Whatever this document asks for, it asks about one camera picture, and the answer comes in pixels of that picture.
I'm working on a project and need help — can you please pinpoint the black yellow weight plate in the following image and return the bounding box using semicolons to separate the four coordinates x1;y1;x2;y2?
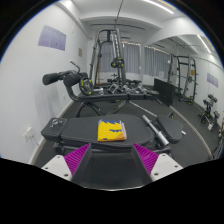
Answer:
110;57;126;69

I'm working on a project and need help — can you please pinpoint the small black padded seat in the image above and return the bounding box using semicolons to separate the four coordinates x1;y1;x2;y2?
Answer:
156;114;187;144

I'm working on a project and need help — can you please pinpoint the black squat rack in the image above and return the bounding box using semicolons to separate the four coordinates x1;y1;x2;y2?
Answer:
168;54;198;105

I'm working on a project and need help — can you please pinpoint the group of dumbbells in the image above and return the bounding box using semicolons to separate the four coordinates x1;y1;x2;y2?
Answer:
106;79;148;94

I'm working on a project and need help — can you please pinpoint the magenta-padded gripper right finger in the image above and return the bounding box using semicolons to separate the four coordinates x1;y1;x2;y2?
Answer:
131;142;185;184

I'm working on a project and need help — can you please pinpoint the silver steel barbell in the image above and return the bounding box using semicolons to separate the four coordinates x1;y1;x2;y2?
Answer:
128;100;171;147

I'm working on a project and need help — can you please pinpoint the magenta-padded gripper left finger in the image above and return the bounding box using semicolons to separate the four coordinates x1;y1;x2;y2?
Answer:
41;143;93;184

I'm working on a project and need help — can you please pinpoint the short ceiling light strip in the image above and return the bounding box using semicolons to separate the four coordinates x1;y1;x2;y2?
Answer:
196;34;212;54

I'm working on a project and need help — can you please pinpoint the grey cable power rack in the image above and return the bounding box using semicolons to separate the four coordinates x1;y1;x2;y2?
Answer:
89;28;128;88

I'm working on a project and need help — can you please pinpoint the orange yellow blue printed towel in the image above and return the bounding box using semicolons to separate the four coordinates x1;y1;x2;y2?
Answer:
96;118;128;143

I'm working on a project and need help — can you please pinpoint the white wall socket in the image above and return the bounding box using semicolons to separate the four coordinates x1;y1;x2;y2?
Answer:
22;126;35;143

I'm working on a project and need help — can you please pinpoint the black yellow-marked weight plate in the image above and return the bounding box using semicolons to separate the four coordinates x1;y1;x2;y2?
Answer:
78;77;94;97

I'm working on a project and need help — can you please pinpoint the black upright board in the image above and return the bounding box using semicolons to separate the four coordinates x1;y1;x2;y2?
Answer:
153;78;176;107

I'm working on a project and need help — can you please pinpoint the black dumbbell stand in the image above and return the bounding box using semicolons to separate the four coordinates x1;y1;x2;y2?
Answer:
199;94;222;131

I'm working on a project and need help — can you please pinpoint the long ceiling light strip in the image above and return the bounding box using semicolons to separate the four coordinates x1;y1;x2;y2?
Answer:
143;0;175;15

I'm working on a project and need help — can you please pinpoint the small purple wall poster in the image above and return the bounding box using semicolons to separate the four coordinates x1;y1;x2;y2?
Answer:
206;73;220;88

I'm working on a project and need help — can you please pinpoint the large purple wall poster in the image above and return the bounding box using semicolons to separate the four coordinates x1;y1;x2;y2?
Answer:
37;24;67;52

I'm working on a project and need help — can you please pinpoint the grey window curtain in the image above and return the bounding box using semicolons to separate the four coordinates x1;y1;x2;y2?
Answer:
143;46;173;79
99;41;141;74

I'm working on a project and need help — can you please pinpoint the black roller-pad bench machine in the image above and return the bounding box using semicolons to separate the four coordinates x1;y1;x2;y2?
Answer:
42;59;161;118

